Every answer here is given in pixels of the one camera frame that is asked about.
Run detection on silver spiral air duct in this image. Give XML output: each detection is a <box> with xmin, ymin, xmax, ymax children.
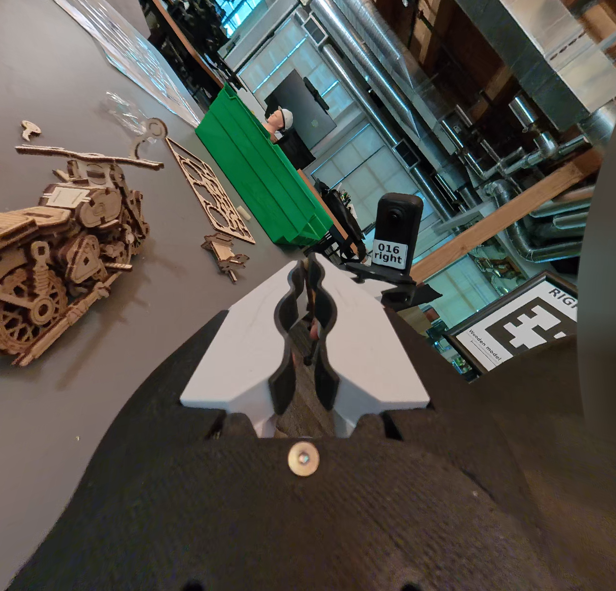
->
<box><xmin>308</xmin><ymin>0</ymin><xmax>463</xmax><ymax>216</ymax></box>

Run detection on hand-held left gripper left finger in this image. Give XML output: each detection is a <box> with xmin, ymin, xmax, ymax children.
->
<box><xmin>180</xmin><ymin>260</ymin><xmax>309</xmax><ymax>438</ymax></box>

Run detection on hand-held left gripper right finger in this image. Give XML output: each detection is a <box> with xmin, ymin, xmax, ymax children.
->
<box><xmin>308</xmin><ymin>254</ymin><xmax>430</xmax><ymax>438</ymax></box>

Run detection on person's brown sweater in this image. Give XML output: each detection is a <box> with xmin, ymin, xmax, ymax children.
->
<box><xmin>472</xmin><ymin>331</ymin><xmax>616</xmax><ymax>591</ymax></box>

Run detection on wooden part sheet large rings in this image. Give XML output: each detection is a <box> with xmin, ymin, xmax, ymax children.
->
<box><xmin>166</xmin><ymin>138</ymin><xmax>256</xmax><ymax>244</ymax></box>

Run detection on green plastic bin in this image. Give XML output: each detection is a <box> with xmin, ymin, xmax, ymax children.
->
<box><xmin>195</xmin><ymin>82</ymin><xmax>334</xmax><ymax>246</ymax></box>

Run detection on framed black-white marker sign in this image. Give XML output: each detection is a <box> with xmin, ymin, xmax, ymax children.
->
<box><xmin>445</xmin><ymin>271</ymin><xmax>578</xmax><ymax>380</ymax></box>

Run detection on grey desk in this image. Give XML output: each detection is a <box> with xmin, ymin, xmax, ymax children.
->
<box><xmin>0</xmin><ymin>0</ymin><xmax>309</xmax><ymax>587</ymax></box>

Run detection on wooden motorcycle model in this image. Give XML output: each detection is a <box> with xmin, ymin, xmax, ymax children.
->
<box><xmin>0</xmin><ymin>118</ymin><xmax>167</xmax><ymax>368</ymax></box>

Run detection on wooden beam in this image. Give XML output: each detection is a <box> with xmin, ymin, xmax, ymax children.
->
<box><xmin>409</xmin><ymin>148</ymin><xmax>604</xmax><ymax>284</ymax></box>

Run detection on small wooden ribbed frame assembly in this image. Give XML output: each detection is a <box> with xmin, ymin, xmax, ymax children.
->
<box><xmin>201</xmin><ymin>233</ymin><xmax>250</xmax><ymax>283</ymax></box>

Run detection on clear plastic sleeve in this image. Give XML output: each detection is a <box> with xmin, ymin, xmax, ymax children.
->
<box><xmin>29</xmin><ymin>0</ymin><xmax>203</xmax><ymax>127</ymax></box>

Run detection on rectangular metal air duct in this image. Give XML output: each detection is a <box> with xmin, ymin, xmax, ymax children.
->
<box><xmin>433</xmin><ymin>0</ymin><xmax>616</xmax><ymax>135</ymax></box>

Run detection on silver pipe bundle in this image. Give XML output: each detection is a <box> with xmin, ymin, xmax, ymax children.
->
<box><xmin>433</xmin><ymin>96</ymin><xmax>602</xmax><ymax>265</ymax></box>

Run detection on crumpled clear plastic bag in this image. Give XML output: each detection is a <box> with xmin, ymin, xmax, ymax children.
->
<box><xmin>103</xmin><ymin>91</ymin><xmax>147</xmax><ymax>132</ymax></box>

